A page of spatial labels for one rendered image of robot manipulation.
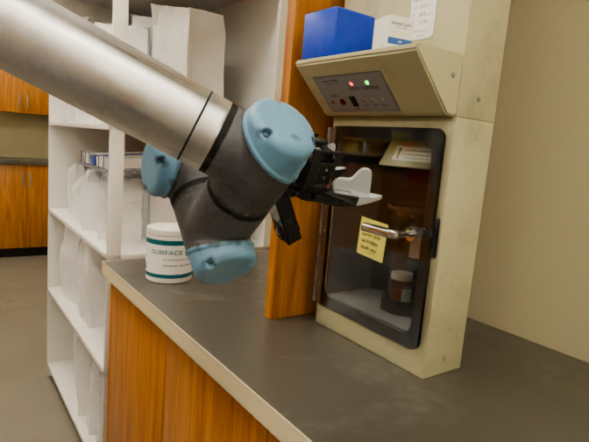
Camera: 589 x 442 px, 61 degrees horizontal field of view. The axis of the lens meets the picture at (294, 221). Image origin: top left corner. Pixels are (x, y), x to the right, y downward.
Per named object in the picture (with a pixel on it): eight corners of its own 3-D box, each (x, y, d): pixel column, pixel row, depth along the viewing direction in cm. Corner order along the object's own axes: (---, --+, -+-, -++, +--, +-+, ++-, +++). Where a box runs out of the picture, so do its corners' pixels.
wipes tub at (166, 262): (180, 270, 151) (183, 221, 149) (199, 281, 140) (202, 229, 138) (138, 274, 143) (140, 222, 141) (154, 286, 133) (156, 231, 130)
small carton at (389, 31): (394, 59, 91) (399, 24, 90) (410, 55, 86) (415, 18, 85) (371, 55, 89) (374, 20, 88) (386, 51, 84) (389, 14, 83)
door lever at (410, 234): (379, 232, 97) (379, 219, 96) (415, 242, 89) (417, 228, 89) (358, 233, 94) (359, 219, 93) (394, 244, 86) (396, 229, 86)
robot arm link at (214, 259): (223, 237, 49) (194, 153, 54) (183, 292, 56) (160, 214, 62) (287, 235, 54) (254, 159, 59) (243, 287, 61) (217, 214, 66)
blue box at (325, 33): (338, 68, 106) (342, 24, 105) (371, 64, 98) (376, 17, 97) (301, 60, 100) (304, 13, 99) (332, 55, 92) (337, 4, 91)
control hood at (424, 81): (333, 116, 109) (337, 69, 108) (457, 117, 83) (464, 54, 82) (290, 110, 102) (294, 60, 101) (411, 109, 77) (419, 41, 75)
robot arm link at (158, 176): (147, 215, 61) (133, 162, 65) (227, 214, 67) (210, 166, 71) (166, 174, 55) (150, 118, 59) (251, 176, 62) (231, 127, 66)
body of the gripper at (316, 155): (349, 153, 71) (280, 148, 64) (330, 205, 75) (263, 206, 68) (320, 132, 77) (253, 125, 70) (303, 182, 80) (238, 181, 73)
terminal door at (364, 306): (317, 302, 114) (334, 125, 108) (419, 352, 90) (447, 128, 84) (315, 302, 114) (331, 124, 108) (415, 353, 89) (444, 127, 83)
